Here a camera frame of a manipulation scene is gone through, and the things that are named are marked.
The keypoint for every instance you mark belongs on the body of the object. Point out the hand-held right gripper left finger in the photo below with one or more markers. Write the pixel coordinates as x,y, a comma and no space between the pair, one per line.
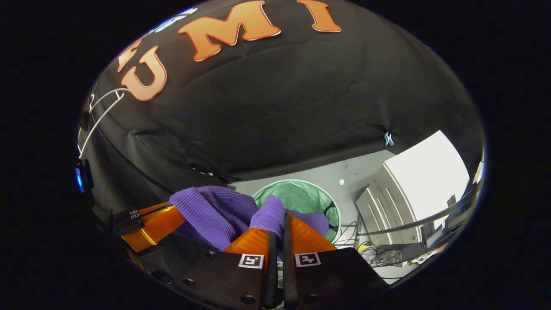
224,275

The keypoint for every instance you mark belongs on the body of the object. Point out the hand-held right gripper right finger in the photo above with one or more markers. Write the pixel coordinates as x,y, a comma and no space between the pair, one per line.
331,275

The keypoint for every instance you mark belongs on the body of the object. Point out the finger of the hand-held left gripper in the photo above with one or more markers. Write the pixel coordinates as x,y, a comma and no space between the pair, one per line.
155,226

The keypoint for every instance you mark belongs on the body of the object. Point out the purple ribbed knit garment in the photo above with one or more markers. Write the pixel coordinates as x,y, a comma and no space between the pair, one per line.
211,206

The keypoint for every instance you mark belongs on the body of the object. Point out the green mesh laundry hamper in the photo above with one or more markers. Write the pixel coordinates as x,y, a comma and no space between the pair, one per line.
301,196

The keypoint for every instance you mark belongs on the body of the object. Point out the empty white clothes hanger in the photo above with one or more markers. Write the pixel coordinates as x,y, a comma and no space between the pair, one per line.
100,118

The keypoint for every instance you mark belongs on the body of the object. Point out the black box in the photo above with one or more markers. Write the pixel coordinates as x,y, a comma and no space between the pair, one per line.
400,253

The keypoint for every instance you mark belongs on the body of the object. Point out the white cabinet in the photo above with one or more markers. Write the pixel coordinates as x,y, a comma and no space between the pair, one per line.
430,172

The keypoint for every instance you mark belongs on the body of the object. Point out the light blue clip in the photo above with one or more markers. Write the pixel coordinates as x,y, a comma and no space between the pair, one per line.
388,138

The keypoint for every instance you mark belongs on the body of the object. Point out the black backdrop cloth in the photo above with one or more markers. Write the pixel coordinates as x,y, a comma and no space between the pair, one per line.
280,107

